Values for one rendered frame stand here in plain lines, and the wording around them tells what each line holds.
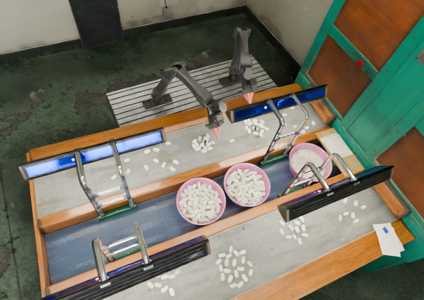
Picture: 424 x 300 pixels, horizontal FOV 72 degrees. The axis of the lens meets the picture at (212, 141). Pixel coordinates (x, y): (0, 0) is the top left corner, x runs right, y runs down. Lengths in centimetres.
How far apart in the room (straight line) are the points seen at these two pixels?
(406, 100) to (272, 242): 97
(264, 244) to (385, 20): 127
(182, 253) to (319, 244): 82
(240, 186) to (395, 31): 110
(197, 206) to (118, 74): 200
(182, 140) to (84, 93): 156
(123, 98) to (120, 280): 130
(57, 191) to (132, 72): 183
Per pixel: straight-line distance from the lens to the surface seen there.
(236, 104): 201
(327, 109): 207
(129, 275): 118
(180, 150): 178
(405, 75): 173
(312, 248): 171
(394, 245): 191
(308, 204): 137
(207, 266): 155
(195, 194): 164
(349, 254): 176
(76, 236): 171
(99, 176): 174
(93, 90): 316
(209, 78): 227
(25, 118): 312
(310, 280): 164
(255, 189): 171
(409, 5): 170
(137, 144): 141
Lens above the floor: 225
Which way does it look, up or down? 56 degrees down
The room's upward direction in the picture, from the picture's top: 12 degrees clockwise
